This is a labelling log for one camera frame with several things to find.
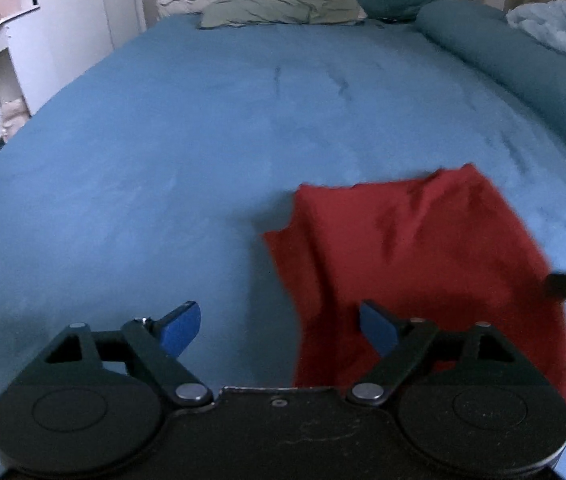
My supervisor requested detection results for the bed with blue sheet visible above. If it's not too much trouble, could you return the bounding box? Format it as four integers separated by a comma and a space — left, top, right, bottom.
0, 12, 566, 480

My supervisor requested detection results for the grey-green pillow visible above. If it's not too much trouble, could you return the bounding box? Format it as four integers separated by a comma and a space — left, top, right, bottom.
197, 0, 366, 30

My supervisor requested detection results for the light blue blanket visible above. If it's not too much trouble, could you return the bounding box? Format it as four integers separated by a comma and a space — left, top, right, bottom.
506, 0, 566, 80

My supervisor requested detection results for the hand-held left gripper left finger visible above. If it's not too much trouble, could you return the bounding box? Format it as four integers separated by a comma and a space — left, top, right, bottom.
28, 301, 214, 407

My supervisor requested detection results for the pile of bags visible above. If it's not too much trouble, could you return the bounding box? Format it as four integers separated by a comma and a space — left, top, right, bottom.
0, 99, 32, 157

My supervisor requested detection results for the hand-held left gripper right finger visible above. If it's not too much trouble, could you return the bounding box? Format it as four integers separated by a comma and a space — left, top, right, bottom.
345, 299, 540, 406

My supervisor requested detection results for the white and grey wardrobe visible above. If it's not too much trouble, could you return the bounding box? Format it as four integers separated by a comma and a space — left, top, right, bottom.
27, 0, 148, 117

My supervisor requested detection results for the teal rolled duvet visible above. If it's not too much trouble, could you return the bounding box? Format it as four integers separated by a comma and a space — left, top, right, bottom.
414, 0, 566, 171

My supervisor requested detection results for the red long-sleeved sweater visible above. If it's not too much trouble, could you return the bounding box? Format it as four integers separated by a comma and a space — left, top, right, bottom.
262, 162, 566, 413

